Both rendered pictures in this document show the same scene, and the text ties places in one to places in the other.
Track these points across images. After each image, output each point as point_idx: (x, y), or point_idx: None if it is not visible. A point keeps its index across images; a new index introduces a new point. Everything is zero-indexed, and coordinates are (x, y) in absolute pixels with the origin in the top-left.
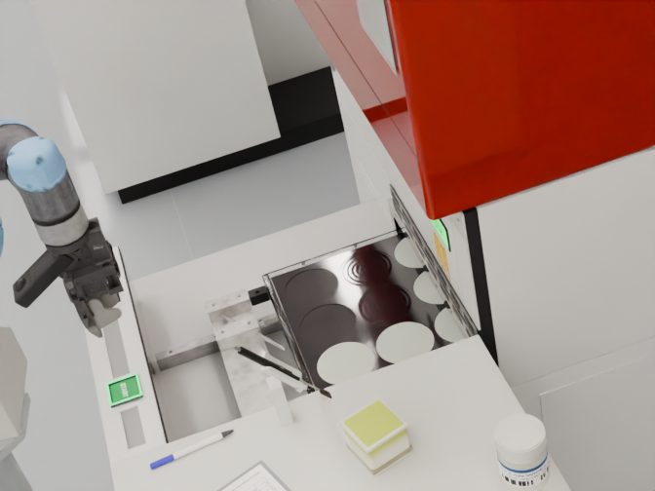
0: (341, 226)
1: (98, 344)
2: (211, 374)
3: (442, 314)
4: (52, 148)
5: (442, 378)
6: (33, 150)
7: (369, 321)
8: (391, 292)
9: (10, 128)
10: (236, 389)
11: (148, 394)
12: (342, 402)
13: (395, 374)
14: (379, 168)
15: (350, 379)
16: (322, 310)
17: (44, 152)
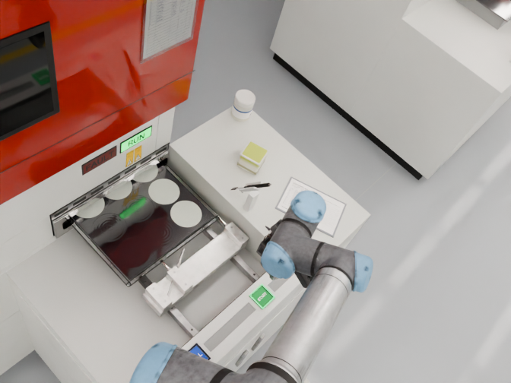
0: (40, 283)
1: (235, 335)
2: (192, 305)
3: (139, 180)
4: (303, 191)
5: (201, 152)
6: (311, 199)
7: (153, 212)
8: (128, 208)
9: (285, 243)
10: (215, 266)
11: (258, 283)
12: (230, 187)
13: (205, 170)
14: (28, 230)
15: (214, 188)
16: (150, 239)
17: (310, 191)
